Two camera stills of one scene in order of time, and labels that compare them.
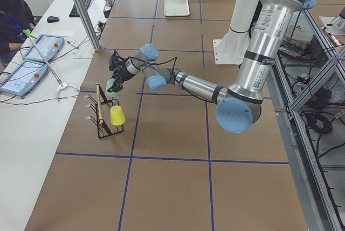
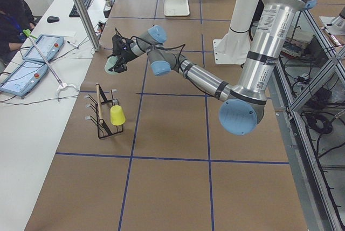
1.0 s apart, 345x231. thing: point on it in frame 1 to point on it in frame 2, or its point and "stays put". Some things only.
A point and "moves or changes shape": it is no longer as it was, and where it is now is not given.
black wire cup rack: x=102 y=108 stays put
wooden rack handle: x=101 y=120 stays put
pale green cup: x=109 y=82 moves or changes shape
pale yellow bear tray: x=176 y=6 stays put
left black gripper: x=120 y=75 to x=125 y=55
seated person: x=16 y=17 stays put
